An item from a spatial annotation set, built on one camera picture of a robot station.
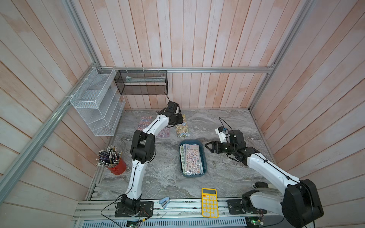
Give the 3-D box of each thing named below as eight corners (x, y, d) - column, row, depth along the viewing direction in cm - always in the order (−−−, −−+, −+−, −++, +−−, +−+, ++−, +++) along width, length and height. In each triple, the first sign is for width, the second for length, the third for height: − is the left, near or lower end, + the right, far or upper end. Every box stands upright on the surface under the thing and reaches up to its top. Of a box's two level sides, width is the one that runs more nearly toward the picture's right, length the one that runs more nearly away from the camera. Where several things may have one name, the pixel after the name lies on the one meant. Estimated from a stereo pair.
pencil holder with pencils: (107, 176, 87) (93, 165, 72) (113, 159, 94) (101, 145, 79) (126, 176, 87) (115, 165, 72) (130, 159, 94) (121, 145, 79)
